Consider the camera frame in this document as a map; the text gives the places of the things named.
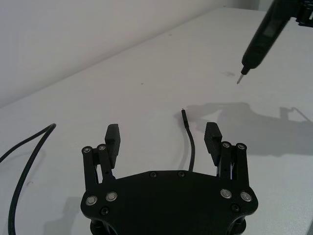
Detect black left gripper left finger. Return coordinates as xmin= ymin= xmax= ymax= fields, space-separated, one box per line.
xmin=82 ymin=124 xmax=121 ymax=194

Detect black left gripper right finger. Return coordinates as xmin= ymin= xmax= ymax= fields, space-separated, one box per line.
xmin=203 ymin=121 xmax=250 ymax=194

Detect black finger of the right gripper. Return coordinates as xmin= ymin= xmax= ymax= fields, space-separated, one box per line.
xmin=290 ymin=4 xmax=313 ymax=27

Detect black electric screwdriver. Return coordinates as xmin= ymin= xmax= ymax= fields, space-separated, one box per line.
xmin=236 ymin=0 xmax=301 ymax=85

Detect white table cloth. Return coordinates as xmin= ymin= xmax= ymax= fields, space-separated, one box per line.
xmin=0 ymin=6 xmax=313 ymax=235

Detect black cable with plug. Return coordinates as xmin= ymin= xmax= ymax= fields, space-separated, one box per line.
xmin=0 ymin=108 xmax=195 ymax=235

